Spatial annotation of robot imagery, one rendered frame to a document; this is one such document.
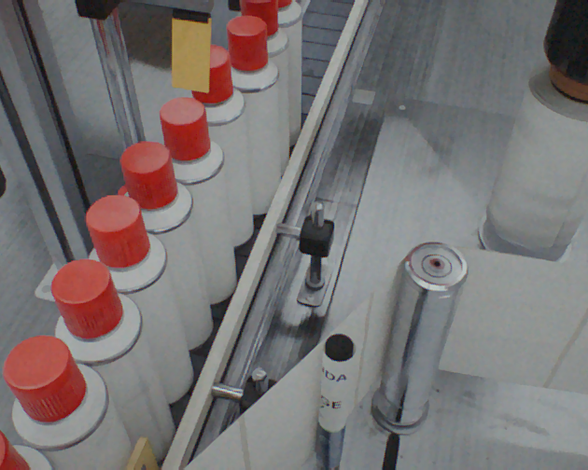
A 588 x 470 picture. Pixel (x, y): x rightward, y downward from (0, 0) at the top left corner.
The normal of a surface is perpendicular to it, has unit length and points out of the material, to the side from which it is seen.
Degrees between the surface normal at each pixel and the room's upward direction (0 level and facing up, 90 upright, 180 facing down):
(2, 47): 90
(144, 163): 2
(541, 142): 87
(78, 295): 2
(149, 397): 90
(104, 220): 2
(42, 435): 42
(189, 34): 69
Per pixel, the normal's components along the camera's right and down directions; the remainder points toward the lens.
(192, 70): -0.25, 0.43
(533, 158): -0.79, 0.48
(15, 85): -0.26, 0.72
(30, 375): 0.00, -0.69
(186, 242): 0.75, 0.50
